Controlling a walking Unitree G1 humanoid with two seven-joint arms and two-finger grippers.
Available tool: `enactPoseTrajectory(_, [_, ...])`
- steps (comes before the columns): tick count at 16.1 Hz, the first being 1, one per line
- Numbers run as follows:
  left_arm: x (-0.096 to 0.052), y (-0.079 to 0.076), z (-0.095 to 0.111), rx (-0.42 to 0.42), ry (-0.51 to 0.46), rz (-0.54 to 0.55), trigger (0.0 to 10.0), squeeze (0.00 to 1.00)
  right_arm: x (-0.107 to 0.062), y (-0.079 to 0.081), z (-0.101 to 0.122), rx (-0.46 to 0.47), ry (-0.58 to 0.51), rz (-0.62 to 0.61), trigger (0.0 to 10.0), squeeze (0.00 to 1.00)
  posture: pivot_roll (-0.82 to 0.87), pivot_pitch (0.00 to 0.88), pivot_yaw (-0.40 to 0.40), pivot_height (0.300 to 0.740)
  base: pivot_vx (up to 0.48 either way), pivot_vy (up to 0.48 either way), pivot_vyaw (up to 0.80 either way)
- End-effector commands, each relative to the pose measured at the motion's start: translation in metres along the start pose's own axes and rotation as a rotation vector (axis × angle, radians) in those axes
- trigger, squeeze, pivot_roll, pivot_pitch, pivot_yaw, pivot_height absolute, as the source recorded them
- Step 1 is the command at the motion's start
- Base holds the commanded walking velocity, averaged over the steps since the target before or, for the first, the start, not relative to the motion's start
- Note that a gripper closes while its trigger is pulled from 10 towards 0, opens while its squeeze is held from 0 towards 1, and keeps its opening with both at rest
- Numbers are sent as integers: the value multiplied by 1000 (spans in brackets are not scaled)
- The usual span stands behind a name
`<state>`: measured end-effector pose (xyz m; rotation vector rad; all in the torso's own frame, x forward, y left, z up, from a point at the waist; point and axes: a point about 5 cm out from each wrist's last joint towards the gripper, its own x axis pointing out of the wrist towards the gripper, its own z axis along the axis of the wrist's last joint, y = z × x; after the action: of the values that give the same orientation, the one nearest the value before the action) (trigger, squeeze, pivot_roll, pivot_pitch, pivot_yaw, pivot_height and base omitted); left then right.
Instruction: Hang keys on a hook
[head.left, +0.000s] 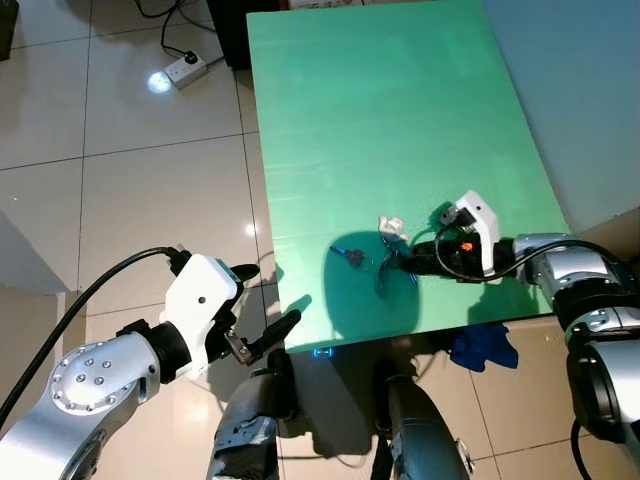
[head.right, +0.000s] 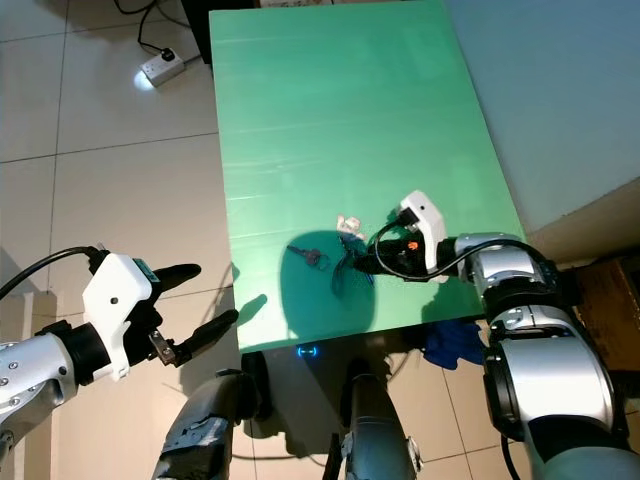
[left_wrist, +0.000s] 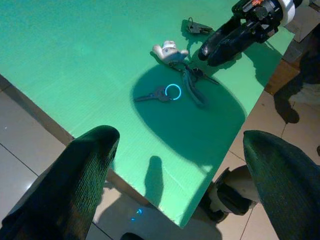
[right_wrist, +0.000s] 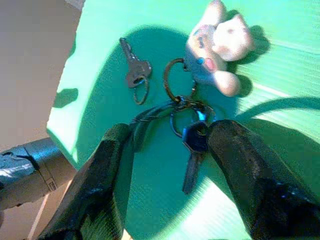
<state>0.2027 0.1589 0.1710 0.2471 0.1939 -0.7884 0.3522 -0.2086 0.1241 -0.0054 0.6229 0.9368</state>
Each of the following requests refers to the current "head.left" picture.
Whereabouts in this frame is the dark left robot leg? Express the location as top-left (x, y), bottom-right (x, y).
top-left (208, 348), bottom-right (296, 480)

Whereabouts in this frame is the dark robot leg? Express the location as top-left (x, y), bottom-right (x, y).
top-left (372, 355), bottom-right (473, 480)
top-left (208, 348), bottom-right (296, 480)

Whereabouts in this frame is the blue cloth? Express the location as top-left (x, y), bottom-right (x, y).
top-left (448, 320), bottom-right (519, 373)

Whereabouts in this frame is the dark right robot leg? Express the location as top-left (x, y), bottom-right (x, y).
top-left (372, 355), bottom-right (473, 480)

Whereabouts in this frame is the white power strip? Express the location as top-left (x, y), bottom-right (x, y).
top-left (165, 55), bottom-right (208, 91)

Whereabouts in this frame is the black glass cabinet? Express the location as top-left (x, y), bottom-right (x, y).
top-left (205, 0), bottom-right (251, 71)

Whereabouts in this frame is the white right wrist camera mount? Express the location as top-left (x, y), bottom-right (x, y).
top-left (450, 190), bottom-right (501, 279)

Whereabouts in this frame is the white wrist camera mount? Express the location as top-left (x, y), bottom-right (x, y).
top-left (160, 255), bottom-right (244, 366)
top-left (450, 190), bottom-right (501, 279)

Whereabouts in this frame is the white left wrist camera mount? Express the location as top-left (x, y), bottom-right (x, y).
top-left (160, 255), bottom-right (244, 366)

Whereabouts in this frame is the black head key with ring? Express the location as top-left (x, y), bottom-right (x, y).
top-left (332, 244), bottom-right (369, 271)

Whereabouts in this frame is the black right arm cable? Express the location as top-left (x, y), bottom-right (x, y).
top-left (430, 205), bottom-right (631, 291)

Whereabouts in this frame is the black power strip cable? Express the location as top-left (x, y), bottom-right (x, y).
top-left (135, 0), bottom-right (201, 63)

